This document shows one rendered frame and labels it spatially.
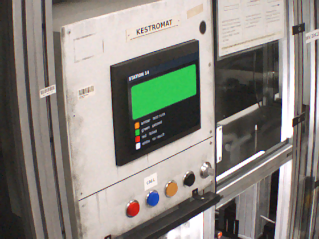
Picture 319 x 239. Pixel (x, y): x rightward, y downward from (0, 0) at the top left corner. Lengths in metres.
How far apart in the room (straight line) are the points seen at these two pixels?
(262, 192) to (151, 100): 0.93
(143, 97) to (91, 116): 0.12
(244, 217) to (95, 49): 1.12
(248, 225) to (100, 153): 1.01
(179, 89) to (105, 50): 0.21
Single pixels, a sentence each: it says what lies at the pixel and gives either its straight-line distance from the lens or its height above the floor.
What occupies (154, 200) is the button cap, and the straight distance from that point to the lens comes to 1.48.
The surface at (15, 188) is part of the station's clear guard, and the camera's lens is 1.26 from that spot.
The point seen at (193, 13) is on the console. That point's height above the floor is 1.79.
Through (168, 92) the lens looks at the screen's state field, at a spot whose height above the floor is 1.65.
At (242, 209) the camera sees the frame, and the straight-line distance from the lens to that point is 2.26.
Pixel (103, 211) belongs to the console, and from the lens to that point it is 1.39.
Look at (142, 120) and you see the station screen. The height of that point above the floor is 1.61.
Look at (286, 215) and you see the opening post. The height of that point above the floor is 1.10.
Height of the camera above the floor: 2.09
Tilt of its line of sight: 20 degrees down
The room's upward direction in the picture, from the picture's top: 2 degrees counter-clockwise
